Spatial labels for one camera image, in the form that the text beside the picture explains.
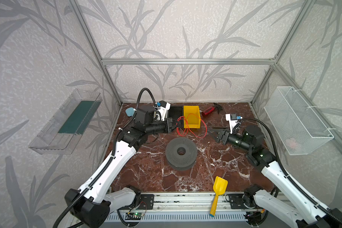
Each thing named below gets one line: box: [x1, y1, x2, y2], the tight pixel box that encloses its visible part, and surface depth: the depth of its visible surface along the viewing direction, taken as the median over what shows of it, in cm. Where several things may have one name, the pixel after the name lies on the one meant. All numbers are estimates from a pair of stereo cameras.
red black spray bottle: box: [201, 102, 224, 116], surface depth 114 cm
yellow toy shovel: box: [209, 176, 229, 218], surface depth 80 cm
